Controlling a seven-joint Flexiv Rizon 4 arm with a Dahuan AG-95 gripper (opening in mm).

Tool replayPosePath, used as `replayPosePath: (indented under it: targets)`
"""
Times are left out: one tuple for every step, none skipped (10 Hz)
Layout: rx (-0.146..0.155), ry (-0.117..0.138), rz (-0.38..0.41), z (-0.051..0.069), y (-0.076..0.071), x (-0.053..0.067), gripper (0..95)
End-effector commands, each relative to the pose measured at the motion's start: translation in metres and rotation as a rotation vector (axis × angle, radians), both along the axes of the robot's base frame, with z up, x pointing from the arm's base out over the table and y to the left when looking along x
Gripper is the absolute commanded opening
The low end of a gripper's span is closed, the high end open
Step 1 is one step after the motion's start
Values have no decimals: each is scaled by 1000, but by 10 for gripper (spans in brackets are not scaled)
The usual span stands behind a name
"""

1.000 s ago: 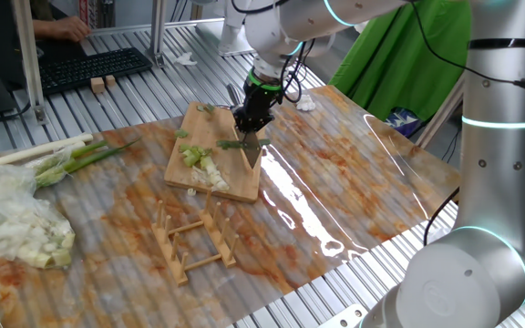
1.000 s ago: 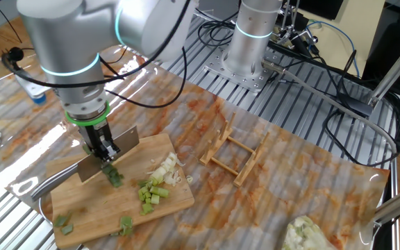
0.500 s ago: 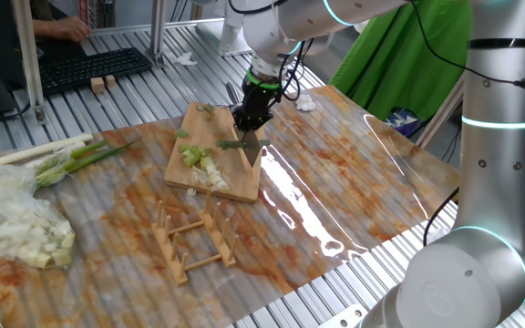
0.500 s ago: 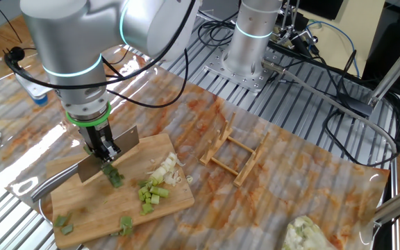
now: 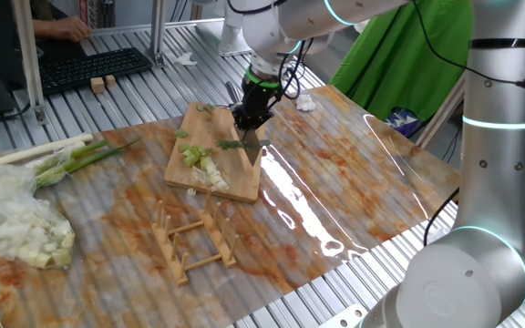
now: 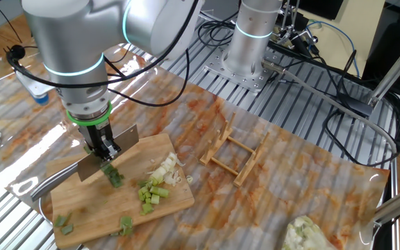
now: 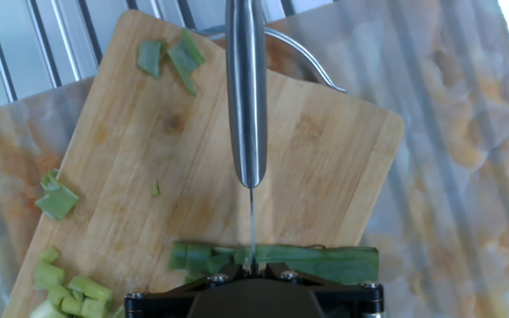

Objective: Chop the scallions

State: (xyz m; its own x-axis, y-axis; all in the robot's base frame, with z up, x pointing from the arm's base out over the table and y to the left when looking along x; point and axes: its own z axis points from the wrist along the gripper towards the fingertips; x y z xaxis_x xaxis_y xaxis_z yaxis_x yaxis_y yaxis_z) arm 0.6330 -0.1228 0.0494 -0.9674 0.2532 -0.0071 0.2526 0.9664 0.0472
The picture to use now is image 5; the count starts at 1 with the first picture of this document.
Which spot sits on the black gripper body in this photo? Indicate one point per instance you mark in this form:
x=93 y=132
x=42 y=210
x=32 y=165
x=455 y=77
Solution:
x=260 y=98

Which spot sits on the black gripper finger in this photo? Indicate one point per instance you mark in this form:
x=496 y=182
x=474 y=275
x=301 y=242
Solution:
x=260 y=119
x=240 y=118

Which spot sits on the steel cleaver knife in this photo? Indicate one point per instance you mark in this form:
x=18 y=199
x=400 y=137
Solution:
x=252 y=148

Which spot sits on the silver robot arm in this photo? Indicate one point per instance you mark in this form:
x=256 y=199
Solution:
x=504 y=159

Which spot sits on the person's bare forearm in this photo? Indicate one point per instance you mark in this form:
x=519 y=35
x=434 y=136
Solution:
x=43 y=28

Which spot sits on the bundle of green scallions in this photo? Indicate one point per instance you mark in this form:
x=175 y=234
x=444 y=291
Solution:
x=80 y=161

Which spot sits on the plastic bag of chopped scallions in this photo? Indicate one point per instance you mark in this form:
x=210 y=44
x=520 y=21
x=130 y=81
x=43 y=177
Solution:
x=12 y=218

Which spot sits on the person's hand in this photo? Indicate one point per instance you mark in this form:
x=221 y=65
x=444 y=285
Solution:
x=71 y=28

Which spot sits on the crumpled white tissue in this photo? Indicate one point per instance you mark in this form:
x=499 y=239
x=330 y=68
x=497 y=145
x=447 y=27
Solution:
x=185 y=59
x=305 y=103

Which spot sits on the wooden cutting board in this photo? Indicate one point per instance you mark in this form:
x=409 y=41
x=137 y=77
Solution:
x=235 y=173

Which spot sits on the chopped scallion pieces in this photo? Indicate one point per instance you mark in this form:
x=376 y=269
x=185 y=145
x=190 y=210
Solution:
x=210 y=171

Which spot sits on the small wooden block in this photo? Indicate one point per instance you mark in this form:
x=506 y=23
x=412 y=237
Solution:
x=110 y=80
x=98 y=85

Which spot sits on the blue patterned bag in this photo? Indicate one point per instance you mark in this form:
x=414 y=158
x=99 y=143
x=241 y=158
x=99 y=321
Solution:
x=403 y=122

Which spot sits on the green cloth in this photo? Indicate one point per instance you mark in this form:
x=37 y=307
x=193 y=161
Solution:
x=404 y=59

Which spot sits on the wooden peg rack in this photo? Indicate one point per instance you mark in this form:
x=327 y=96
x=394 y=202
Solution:
x=171 y=250

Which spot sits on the black keyboard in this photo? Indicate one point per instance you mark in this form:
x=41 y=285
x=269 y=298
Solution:
x=89 y=68

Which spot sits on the red white box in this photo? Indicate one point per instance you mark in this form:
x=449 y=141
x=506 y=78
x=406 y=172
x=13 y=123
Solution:
x=89 y=13

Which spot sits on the black flat device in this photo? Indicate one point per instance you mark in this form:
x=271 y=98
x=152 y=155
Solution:
x=59 y=49

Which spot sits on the long white leek stalk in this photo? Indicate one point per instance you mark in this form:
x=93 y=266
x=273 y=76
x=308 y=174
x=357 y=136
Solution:
x=39 y=148

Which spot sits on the marble pattern plastic mat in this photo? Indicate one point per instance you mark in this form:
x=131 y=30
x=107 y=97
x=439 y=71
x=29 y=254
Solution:
x=107 y=282

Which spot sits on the silver robot mounting plate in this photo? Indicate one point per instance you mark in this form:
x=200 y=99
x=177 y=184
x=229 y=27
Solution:
x=344 y=316

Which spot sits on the aluminium frame post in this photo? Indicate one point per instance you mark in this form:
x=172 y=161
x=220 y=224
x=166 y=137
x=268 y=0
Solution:
x=442 y=111
x=157 y=32
x=32 y=68

